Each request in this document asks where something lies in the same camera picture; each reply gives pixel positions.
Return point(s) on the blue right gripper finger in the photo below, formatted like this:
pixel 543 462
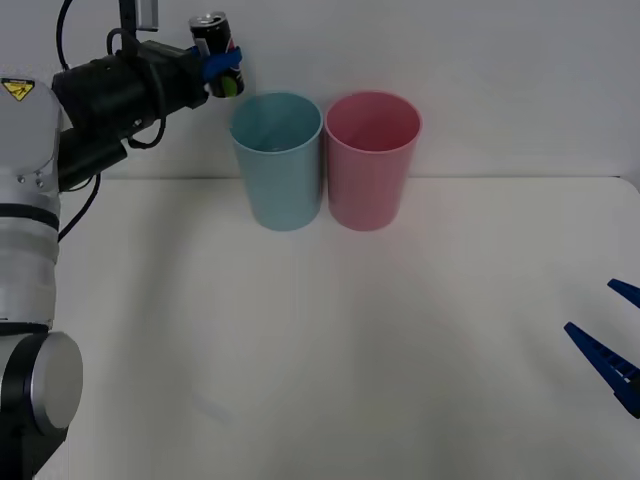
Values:
pixel 602 357
pixel 627 292

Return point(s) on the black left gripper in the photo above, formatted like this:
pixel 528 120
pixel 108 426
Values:
pixel 172 75

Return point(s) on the black drink can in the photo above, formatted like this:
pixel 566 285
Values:
pixel 220 40

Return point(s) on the silver and black left arm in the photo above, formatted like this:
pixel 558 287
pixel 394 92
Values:
pixel 30 210

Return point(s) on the pale blue plastic bin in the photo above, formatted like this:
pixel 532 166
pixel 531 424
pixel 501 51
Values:
pixel 282 190

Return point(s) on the pink plastic bin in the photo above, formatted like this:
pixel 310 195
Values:
pixel 367 190

